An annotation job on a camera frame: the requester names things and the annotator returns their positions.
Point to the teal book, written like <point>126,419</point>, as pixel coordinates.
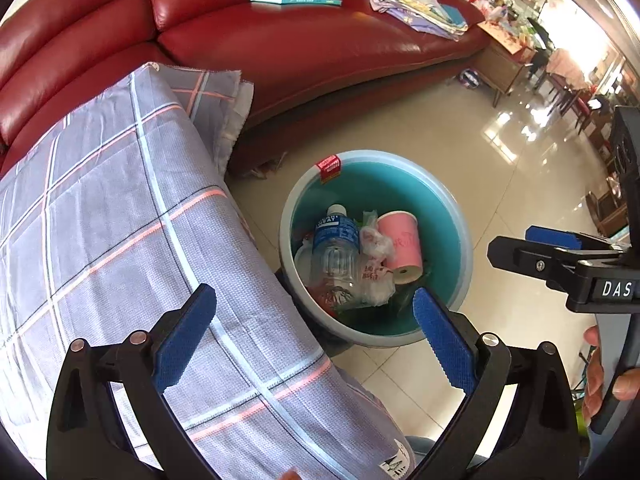
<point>290,0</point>

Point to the wooden side table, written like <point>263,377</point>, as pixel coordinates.
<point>505,70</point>

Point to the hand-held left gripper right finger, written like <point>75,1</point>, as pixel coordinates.
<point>445,340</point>

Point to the teal plastic bucket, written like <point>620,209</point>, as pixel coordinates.
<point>430,200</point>

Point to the red paper tag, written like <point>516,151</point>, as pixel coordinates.
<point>328,169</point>

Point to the pink paper cup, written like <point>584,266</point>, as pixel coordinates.
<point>400,245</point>

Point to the clear water bottle blue label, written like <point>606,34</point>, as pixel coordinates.
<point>335,250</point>

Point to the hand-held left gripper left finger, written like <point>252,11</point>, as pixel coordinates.
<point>182,340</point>

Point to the blue and white ball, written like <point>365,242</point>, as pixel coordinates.
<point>469,79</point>

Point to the table with pink cloth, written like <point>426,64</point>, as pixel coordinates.
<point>567,67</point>

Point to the grey plaid cloth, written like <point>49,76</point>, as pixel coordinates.
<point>125,210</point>

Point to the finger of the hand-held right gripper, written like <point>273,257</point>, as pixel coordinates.
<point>550,235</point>
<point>530,262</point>

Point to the dark chair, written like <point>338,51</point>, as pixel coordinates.
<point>540,45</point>

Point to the clutter of gift boxes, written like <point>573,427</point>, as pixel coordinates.
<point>505,22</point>

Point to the red leather sofa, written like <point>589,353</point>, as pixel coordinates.
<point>300,45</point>

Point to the white plastic bag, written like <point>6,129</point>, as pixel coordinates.
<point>375,280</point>

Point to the person's right hand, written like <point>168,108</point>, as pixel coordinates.
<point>592,385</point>

